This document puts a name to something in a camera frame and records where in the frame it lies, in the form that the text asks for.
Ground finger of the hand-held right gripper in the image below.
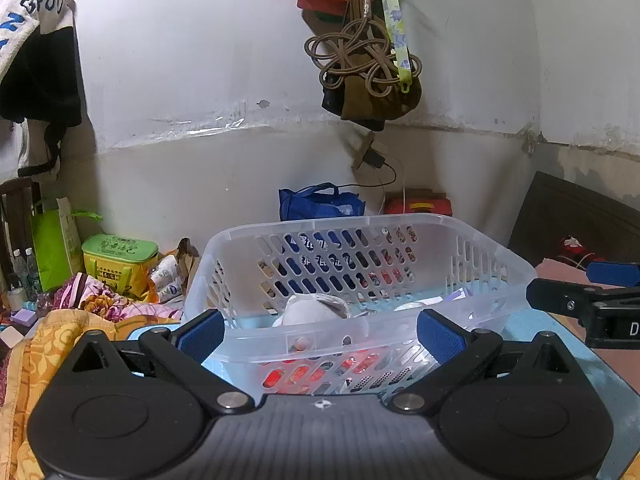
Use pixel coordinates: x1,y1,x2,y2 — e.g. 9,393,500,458
526,278,640,319
586,261,640,286

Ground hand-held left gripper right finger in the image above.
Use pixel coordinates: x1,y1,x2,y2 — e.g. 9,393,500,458
386,309,581,417

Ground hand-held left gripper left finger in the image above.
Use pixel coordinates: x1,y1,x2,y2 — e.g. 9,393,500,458
60,309,256,417

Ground purple small box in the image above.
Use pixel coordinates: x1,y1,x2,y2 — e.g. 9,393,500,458
441,286,476,306

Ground red cigarette pack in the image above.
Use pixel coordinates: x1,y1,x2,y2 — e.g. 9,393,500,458
261,359,332,394

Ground translucent plastic basket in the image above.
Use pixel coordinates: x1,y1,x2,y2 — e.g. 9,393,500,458
181,213,539,397

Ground grey round plush toy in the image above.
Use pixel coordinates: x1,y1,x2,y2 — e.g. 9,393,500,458
272,294,352,329

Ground pink bed sheet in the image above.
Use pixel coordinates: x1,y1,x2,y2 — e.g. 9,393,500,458
536,257,640,382

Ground red plaid cloth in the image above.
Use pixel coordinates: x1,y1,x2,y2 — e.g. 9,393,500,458
556,235,594,264

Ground white printed packet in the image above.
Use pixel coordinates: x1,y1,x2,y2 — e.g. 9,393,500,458
147,255,184,304

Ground dark wooden headboard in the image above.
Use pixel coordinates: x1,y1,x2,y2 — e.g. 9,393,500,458
507,171,640,272

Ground brown paper bag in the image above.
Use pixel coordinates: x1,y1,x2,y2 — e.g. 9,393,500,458
175,237,204,287

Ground yellow-green tin box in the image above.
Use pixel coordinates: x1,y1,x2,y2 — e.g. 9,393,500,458
81,233,160,297

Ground red flat box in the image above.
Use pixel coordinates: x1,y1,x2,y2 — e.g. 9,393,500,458
384,190,454,217

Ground orange patterned blanket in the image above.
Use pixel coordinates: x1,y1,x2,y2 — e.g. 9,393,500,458
0,310,182,480

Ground blue fabric bag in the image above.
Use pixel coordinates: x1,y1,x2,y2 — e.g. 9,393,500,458
278,182,366,222

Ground green shopping bag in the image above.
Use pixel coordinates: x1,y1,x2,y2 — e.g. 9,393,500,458
30,197,104,292

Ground clear water bottle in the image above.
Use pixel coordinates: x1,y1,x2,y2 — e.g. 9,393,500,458
11,249,31,292
24,247,44,294

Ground dark wooden chair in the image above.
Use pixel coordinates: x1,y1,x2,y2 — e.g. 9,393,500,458
0,177,42,282

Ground brown hanging bag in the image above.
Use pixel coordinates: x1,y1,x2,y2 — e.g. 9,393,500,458
320,67,424,132

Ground black hanging garment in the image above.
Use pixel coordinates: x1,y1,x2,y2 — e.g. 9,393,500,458
0,10,84,127

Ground white scarf with blue letters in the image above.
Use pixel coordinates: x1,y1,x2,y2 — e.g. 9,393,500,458
0,0,72,82

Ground wall socket with charger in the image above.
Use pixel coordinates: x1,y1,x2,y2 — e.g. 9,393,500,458
350,130,401,217

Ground white bag with black strap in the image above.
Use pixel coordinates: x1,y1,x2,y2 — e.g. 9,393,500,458
17,120,64,184

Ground tan knotted rope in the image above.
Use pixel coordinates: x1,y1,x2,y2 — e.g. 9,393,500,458
305,20,424,99

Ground yellow-green patterned lanyard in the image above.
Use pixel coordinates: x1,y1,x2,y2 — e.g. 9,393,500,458
377,0,417,94

